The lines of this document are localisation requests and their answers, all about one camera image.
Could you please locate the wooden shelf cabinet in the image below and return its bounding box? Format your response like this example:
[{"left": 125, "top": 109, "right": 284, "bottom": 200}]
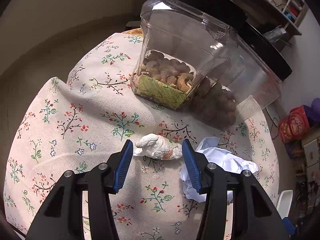
[{"left": 302, "top": 128, "right": 319, "bottom": 215}]

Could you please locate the cashew jar black lid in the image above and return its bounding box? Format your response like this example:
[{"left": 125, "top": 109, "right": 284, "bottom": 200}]
[{"left": 131, "top": 0, "right": 246, "bottom": 110}]

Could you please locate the white trash bin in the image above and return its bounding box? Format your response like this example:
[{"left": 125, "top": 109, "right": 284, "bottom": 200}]
[{"left": 276, "top": 190, "right": 293, "bottom": 219}]

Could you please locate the floral tablecloth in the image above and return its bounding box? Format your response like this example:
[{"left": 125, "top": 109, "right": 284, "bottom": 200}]
[{"left": 3, "top": 34, "right": 279, "bottom": 239}]

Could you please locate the silver foil bag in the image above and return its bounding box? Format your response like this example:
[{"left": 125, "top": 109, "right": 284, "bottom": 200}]
[{"left": 263, "top": 26, "right": 290, "bottom": 45}]

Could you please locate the black cable on floor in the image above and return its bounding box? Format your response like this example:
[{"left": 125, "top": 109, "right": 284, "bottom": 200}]
[{"left": 265, "top": 104, "right": 281, "bottom": 140}]

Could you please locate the purple balance ball toy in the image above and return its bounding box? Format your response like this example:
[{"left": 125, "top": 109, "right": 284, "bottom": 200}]
[{"left": 310, "top": 98, "right": 320, "bottom": 122}]

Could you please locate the blue-white paper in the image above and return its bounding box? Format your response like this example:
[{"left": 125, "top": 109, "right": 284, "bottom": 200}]
[{"left": 180, "top": 137, "right": 259, "bottom": 203}]

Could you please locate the small white tissue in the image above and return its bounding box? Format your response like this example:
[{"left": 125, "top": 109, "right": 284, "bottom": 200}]
[{"left": 133, "top": 133, "right": 183, "bottom": 160}]

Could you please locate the wooden desk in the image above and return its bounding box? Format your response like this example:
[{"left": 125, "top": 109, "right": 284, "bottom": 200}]
[{"left": 232, "top": 0, "right": 309, "bottom": 51}]

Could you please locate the dark nut jar black lid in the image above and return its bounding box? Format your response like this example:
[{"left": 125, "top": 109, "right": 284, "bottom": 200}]
[{"left": 189, "top": 22, "right": 292, "bottom": 131}]

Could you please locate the red printed bucket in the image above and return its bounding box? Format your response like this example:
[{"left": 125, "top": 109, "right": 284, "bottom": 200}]
[{"left": 279, "top": 105, "right": 311, "bottom": 144}]

